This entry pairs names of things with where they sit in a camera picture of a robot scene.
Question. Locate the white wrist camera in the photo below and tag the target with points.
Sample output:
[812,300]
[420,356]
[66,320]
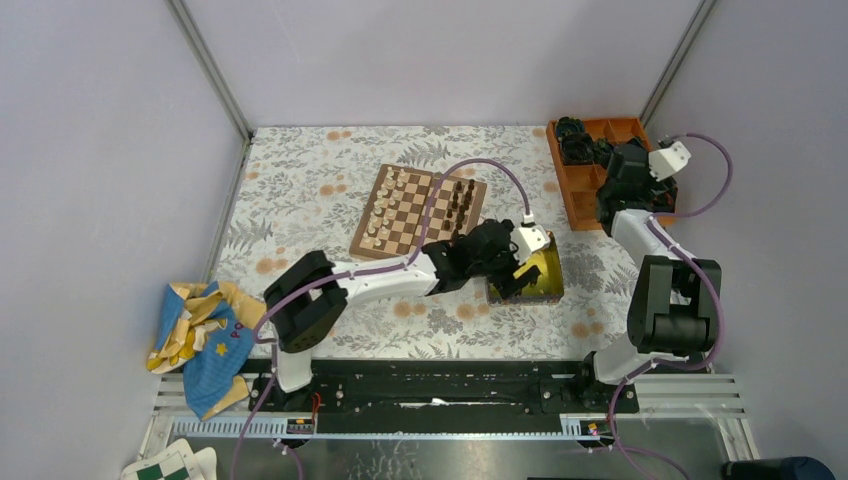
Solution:
[527,241]
[667,161]

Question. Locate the wooden chess board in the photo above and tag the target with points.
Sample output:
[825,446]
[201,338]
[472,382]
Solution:
[394,212]

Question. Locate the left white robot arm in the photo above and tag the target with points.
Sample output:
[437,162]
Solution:
[305,302]

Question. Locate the yellow tin box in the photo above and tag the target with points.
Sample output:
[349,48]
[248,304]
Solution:
[549,285]

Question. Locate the black part in tray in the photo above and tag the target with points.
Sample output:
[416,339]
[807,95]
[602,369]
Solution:
[578,147]

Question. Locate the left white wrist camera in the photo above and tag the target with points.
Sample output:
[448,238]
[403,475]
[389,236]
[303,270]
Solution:
[527,241]

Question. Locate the orange compartment tray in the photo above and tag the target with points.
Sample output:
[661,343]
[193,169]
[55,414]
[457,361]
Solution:
[579,184]

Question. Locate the green checkered paper board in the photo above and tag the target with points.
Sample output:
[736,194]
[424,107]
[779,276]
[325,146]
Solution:
[176,462]

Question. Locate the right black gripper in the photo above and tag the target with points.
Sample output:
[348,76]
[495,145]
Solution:
[652,188]

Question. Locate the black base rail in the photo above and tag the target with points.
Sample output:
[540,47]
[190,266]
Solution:
[444,396]

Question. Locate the black cylinder object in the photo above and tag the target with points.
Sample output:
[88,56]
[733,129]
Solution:
[787,468]

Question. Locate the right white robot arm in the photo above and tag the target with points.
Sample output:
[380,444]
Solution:
[675,307]

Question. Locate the floral table cloth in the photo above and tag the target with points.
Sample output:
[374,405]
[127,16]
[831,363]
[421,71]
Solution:
[306,188]

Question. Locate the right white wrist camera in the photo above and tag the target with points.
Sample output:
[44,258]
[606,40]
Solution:
[667,161]

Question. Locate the blue yellow cloth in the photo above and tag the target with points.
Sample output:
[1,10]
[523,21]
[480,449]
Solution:
[206,332]

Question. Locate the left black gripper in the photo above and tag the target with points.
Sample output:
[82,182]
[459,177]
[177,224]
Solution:
[504,280]

